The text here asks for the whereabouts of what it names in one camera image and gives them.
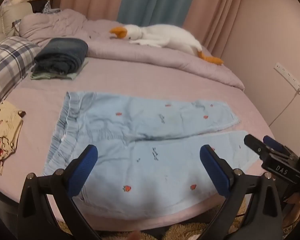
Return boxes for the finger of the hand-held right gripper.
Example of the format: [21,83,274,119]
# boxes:
[262,135,288,155]
[244,134,274,158]

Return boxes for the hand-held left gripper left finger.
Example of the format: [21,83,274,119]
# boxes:
[17,144,102,240]

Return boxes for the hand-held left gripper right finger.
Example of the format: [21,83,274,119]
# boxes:
[199,144,283,240]

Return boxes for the light blue embroidered pants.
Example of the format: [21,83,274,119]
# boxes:
[42,91,260,221]

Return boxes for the white power strip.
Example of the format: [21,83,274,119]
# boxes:
[274,62,300,92]

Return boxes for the cream printed garment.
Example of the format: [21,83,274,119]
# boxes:
[0,101,27,176]

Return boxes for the pink bed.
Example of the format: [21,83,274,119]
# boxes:
[0,8,282,232]

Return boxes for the folded green garment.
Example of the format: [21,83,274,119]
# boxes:
[30,59,89,81]

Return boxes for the folded dark blue jeans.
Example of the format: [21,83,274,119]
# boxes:
[34,38,89,75]

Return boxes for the plaid pillow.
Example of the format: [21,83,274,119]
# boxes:
[0,36,42,110]

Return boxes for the pink quilt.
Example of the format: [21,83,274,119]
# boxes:
[19,8,245,92]

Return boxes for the pink curtain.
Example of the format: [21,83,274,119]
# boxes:
[59,0,245,55]

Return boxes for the white goose plush toy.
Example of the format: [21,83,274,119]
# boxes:
[109,24,224,65]

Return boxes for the teal curtain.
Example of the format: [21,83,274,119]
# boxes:
[116,0,200,27]

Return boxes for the white cable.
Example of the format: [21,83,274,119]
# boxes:
[268,89,300,127]

